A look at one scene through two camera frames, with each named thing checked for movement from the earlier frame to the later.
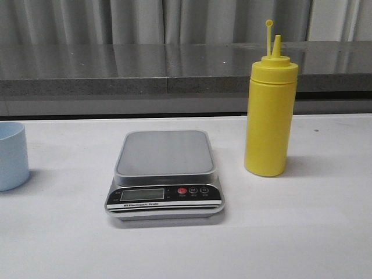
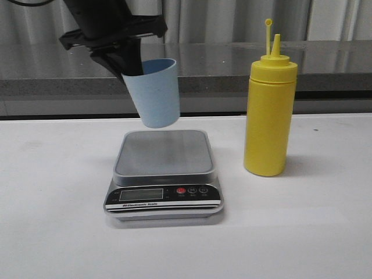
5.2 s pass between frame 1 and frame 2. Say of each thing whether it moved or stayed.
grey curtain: stayed
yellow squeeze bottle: stayed
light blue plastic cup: moved
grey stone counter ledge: stayed
